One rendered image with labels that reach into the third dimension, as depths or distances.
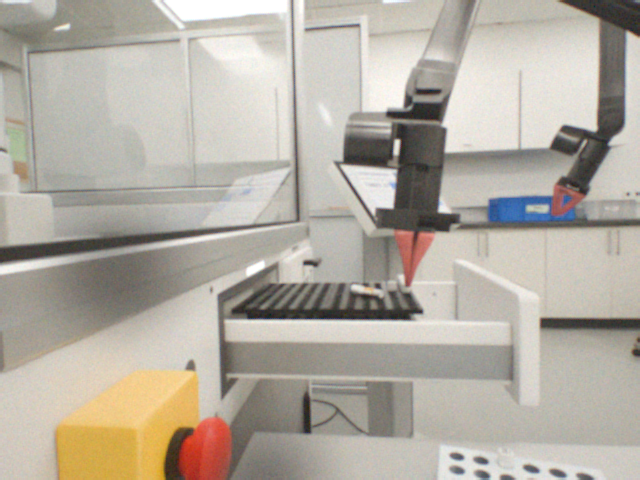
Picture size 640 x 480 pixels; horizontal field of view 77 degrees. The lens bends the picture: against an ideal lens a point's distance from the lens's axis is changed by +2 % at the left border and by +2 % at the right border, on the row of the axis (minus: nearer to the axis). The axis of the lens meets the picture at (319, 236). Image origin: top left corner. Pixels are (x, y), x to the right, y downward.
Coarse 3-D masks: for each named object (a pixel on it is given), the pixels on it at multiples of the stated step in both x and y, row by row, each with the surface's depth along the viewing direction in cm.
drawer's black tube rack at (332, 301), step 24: (264, 288) 60; (288, 288) 60; (312, 288) 59; (336, 288) 58; (384, 288) 57; (240, 312) 47; (264, 312) 47; (288, 312) 46; (312, 312) 46; (336, 312) 46; (360, 312) 45; (384, 312) 45
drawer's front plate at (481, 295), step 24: (456, 264) 64; (480, 288) 51; (504, 288) 42; (480, 312) 51; (504, 312) 42; (528, 312) 38; (528, 336) 38; (528, 360) 38; (504, 384) 43; (528, 384) 38
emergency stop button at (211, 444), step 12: (204, 420) 22; (216, 420) 22; (204, 432) 21; (216, 432) 22; (228, 432) 23; (192, 444) 21; (204, 444) 21; (216, 444) 21; (228, 444) 23; (180, 456) 22; (192, 456) 21; (204, 456) 21; (216, 456) 21; (228, 456) 23; (180, 468) 21; (192, 468) 20; (204, 468) 20; (216, 468) 21; (228, 468) 23
